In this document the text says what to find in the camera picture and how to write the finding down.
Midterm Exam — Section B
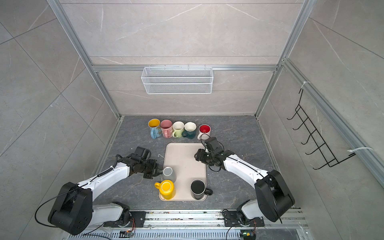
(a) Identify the grey mug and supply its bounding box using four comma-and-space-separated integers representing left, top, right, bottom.
162, 167, 177, 183

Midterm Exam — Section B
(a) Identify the white mug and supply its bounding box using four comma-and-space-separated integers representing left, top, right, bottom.
198, 124, 211, 140

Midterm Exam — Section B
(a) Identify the dark green mug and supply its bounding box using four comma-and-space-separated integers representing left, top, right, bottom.
182, 122, 197, 139

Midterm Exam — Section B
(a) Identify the blue mug yellow inside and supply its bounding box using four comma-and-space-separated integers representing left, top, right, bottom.
148, 119, 162, 139

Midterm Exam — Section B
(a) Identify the pink ghost print mug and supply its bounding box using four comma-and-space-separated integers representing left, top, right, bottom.
160, 120, 173, 139

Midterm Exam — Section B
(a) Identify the light green mug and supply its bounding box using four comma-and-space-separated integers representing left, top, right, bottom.
172, 121, 185, 138

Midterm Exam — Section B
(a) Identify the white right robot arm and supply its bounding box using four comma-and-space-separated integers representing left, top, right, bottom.
194, 149, 296, 224

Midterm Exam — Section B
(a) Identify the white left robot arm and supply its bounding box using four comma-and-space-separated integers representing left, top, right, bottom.
46, 147, 163, 236

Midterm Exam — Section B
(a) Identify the black mug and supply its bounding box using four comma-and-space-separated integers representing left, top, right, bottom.
191, 180, 213, 200

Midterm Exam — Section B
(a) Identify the beige plastic tray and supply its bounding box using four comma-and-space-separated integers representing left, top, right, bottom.
164, 143, 207, 202

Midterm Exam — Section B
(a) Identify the white wire mesh basket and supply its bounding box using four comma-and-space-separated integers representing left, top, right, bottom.
141, 67, 214, 95

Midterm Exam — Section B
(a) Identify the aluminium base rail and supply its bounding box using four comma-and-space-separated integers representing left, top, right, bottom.
64, 209, 313, 240

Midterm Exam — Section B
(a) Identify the black wire hook rack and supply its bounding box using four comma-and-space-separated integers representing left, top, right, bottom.
287, 89, 356, 170

